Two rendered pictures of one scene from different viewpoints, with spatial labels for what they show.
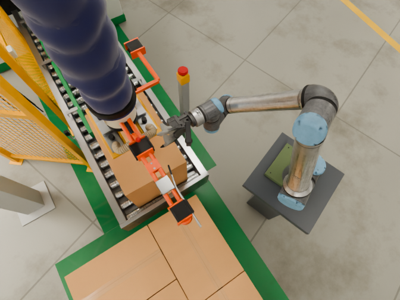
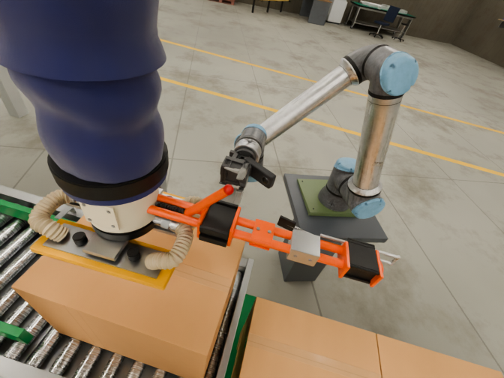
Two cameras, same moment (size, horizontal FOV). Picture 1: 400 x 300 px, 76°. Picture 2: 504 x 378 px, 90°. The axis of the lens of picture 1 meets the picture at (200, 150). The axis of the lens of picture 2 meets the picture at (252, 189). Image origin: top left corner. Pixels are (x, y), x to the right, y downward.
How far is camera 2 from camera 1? 0.82 m
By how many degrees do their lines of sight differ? 36
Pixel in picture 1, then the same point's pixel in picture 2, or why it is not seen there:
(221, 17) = not seen: hidden behind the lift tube
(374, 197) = not seen: hidden behind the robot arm
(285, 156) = (307, 189)
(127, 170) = (175, 313)
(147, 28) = (21, 175)
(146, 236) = not seen: outside the picture
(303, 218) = (371, 229)
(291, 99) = (338, 76)
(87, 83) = (119, 58)
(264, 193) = (325, 231)
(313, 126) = (409, 60)
